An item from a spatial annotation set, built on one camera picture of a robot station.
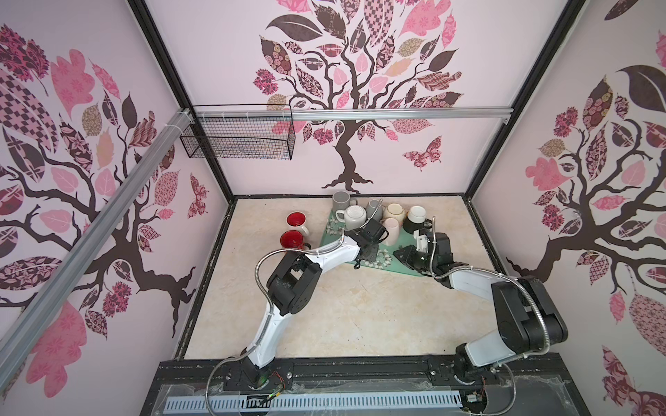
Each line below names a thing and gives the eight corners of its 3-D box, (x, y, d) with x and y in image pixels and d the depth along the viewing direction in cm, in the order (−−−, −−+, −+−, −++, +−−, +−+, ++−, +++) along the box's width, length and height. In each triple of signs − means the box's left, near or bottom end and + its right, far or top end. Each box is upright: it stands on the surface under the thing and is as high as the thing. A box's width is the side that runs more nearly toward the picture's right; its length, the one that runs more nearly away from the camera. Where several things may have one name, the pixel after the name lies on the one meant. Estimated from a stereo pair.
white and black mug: (404, 233, 107) (408, 220, 101) (401, 218, 112) (405, 205, 106) (423, 233, 107) (429, 220, 101) (419, 218, 112) (424, 205, 106)
